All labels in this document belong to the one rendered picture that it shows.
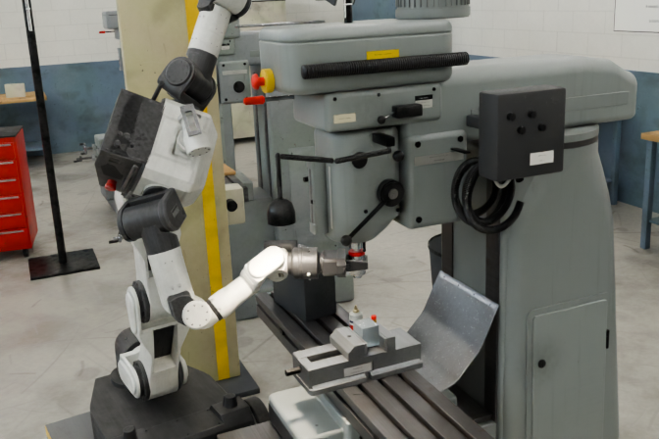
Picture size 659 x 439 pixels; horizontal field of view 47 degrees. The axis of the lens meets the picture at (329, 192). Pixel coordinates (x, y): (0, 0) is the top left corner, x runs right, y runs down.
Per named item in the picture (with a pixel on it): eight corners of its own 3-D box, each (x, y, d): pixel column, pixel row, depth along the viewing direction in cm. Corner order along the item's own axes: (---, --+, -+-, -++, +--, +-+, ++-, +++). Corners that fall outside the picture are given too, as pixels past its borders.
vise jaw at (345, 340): (348, 361, 204) (347, 347, 203) (329, 343, 215) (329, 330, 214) (368, 356, 207) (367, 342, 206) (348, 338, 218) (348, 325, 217)
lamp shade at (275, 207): (262, 224, 191) (260, 200, 189) (278, 217, 197) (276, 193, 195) (285, 227, 187) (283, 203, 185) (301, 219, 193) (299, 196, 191)
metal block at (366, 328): (363, 349, 209) (362, 328, 208) (353, 340, 215) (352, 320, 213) (380, 344, 211) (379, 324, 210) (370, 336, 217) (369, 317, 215)
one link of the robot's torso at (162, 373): (124, 385, 271) (122, 278, 248) (177, 368, 281) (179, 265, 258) (137, 414, 260) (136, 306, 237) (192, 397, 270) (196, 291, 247)
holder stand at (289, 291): (305, 322, 246) (302, 265, 241) (274, 301, 264) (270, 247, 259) (336, 313, 252) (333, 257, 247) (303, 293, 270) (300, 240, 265)
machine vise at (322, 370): (311, 397, 201) (309, 359, 198) (290, 372, 214) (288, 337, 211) (424, 366, 214) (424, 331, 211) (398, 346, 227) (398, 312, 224)
